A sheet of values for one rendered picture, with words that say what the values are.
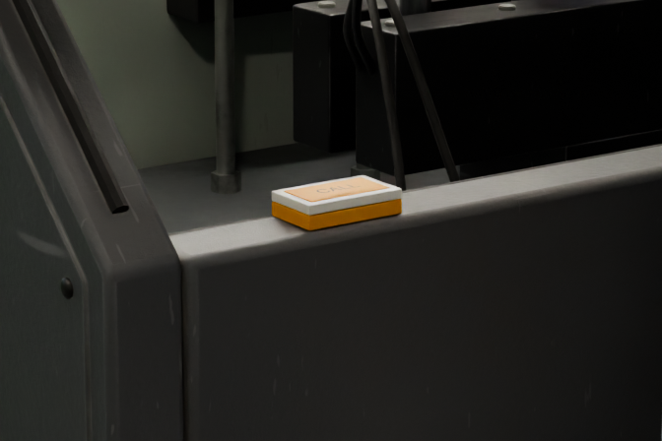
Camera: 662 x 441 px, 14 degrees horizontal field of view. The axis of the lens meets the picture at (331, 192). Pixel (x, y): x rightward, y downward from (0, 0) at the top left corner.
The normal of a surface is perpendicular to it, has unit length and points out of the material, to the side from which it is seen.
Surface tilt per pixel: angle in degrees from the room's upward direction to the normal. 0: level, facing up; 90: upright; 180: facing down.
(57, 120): 43
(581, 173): 0
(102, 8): 90
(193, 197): 0
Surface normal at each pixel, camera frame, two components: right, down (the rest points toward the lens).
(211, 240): 0.00, -0.97
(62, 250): -0.82, 0.15
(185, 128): 0.57, 0.22
